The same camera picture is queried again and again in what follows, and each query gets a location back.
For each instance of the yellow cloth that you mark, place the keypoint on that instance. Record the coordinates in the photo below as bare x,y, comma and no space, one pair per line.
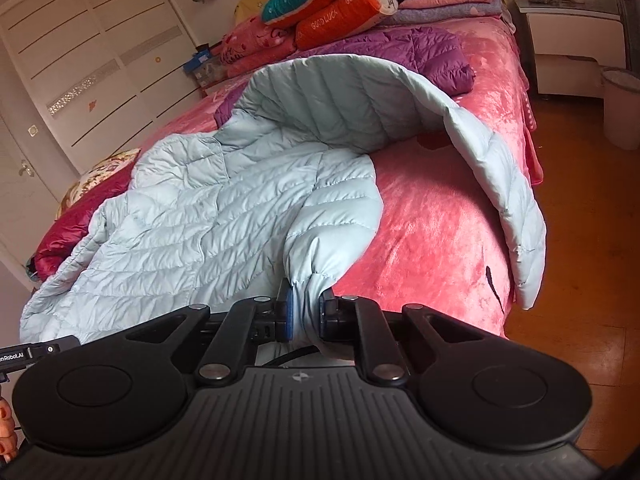
255,2

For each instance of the maroon down jacket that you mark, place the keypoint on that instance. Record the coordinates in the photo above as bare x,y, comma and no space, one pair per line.
60,240

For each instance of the white trash bin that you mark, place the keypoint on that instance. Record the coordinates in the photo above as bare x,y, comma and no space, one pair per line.
622,110

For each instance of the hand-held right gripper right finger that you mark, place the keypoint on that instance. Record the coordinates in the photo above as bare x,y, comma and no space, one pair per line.
324,321

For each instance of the purple down jacket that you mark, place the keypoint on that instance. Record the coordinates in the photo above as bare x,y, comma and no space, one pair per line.
425,50

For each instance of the white wardrobe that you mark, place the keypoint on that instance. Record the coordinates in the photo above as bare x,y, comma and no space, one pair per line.
85,45

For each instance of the person's left hand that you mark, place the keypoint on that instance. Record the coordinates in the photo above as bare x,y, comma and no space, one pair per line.
7,425

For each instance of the pink printed folded blanket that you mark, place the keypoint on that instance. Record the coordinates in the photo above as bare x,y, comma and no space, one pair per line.
255,42

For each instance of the pink plush bed blanket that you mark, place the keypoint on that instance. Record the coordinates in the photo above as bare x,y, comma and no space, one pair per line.
440,220

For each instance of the floral pillow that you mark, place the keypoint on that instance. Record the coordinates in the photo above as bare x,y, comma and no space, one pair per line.
100,170

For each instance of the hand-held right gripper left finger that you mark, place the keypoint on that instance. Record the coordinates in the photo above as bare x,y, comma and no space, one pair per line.
288,312

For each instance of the light blue down jacket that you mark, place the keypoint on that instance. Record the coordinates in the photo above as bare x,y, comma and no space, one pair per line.
200,220

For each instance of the lavender folded blanket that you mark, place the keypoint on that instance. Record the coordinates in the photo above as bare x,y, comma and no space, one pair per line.
450,12

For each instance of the white nightstand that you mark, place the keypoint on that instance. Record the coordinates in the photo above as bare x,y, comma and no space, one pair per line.
570,35

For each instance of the orange folded quilt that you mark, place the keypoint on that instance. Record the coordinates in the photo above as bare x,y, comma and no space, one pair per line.
345,12

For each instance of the blue box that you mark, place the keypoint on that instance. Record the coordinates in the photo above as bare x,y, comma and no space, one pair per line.
202,67

